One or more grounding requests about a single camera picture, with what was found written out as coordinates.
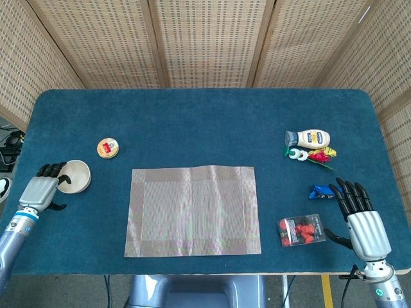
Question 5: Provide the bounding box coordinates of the white bowl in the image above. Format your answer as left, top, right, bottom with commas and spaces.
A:
57, 159, 92, 194

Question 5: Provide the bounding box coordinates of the white shoe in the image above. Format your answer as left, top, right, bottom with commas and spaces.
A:
0, 177, 12, 203

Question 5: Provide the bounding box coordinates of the blue carpet table cover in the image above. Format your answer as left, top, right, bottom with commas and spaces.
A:
0, 89, 411, 276

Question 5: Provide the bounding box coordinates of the gray blue robot base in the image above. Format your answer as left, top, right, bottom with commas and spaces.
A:
124, 275, 267, 308

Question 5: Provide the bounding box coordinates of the blue stapler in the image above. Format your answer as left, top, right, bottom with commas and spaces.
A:
308, 184, 337, 200

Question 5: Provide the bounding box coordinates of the clear box of red caps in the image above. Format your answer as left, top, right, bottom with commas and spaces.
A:
277, 214, 328, 248

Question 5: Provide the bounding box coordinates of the blue cable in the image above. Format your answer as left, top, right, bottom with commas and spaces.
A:
103, 275, 112, 308

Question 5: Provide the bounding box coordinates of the black cable bundle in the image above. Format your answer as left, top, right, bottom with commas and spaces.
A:
0, 124, 26, 173

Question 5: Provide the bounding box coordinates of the white metal table leg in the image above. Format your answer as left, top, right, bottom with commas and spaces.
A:
281, 275, 291, 308

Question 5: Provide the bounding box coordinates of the mayonnaise squeeze bottle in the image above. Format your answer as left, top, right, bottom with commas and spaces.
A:
284, 128, 331, 150

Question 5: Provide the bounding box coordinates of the round yellow tin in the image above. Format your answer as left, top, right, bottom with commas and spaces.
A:
96, 137, 121, 159

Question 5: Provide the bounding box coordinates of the black right hand cable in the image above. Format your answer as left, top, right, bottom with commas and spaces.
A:
342, 264, 367, 308

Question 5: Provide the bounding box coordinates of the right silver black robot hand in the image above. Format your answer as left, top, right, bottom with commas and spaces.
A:
323, 176, 392, 262

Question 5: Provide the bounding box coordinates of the gray woven placemat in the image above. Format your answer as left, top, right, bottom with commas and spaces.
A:
124, 165, 263, 258

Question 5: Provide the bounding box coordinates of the woven wood folding screen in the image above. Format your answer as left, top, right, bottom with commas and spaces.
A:
0, 0, 411, 206

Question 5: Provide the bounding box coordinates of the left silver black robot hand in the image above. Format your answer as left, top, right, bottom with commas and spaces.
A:
18, 161, 72, 214

